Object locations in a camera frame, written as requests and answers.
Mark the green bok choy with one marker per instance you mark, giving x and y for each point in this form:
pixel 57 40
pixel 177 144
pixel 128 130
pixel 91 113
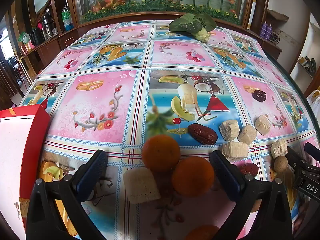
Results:
pixel 190 25

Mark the clear water bottle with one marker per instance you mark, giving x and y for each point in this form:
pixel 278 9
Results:
pixel 67 17

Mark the white plastic bag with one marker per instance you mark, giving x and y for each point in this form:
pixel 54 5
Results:
pixel 313 98

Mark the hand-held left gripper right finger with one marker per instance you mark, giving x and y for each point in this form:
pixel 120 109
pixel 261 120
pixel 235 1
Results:
pixel 225 177

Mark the dark red date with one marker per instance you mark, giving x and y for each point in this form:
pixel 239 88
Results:
pixel 259 95

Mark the cluttered wall shelf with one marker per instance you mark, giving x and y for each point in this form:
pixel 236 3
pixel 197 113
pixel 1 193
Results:
pixel 308 64

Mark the orange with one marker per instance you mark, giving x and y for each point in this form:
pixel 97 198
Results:
pixel 202 233
pixel 160 152
pixel 193 177

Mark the small red carton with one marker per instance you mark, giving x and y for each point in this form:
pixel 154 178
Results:
pixel 27 48

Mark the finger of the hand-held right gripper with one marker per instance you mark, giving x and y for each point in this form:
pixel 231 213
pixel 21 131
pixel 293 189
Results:
pixel 312 149
pixel 303 166

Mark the purple spray bottle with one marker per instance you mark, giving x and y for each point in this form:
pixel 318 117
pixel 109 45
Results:
pixel 263 30
pixel 268 32

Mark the black steel thermos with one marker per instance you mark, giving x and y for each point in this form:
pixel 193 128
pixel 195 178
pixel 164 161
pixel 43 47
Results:
pixel 46 26

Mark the green bag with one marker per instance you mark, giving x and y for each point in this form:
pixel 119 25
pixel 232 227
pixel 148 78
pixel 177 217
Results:
pixel 25 37

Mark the large red date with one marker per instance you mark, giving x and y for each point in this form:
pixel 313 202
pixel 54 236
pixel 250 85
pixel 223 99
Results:
pixel 202 134

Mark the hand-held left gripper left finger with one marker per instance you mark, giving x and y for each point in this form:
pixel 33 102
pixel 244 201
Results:
pixel 92 175

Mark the black bottle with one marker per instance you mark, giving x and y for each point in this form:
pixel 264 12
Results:
pixel 36 37

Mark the small glass cup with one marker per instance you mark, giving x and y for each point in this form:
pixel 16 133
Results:
pixel 54 31

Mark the red box with white inside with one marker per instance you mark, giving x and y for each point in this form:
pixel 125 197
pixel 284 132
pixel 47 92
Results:
pixel 15 155

